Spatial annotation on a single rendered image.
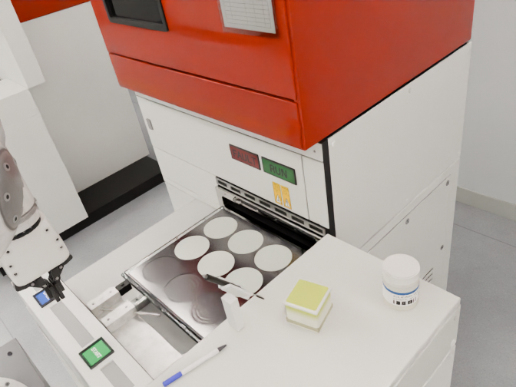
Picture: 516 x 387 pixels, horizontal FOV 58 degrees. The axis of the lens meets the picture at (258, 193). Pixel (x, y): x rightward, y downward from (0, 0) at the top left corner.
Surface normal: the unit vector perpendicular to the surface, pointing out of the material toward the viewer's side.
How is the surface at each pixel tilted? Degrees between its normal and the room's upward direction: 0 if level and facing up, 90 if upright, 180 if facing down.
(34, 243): 91
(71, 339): 0
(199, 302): 0
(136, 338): 0
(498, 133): 90
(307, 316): 90
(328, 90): 90
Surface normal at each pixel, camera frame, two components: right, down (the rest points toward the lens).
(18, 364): 0.32, -0.36
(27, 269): 0.64, 0.40
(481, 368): -0.16, -0.81
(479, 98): -0.71, 0.49
